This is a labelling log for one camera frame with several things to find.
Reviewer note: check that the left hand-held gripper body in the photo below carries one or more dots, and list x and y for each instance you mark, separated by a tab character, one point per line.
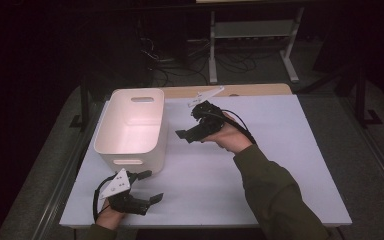
120	190

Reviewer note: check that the person's right hand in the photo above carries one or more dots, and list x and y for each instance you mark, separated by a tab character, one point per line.
230	135

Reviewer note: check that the grey metal table frame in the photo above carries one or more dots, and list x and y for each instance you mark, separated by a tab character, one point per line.
213	50

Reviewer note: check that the person's left hand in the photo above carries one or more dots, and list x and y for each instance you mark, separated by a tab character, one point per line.
108	218

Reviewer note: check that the black metal stand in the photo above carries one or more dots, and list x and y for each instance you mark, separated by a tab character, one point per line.
85	100
360	96

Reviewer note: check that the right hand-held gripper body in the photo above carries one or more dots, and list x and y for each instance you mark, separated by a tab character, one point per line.
206	120

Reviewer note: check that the white plastic storage bin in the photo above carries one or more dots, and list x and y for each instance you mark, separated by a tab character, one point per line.
130	133

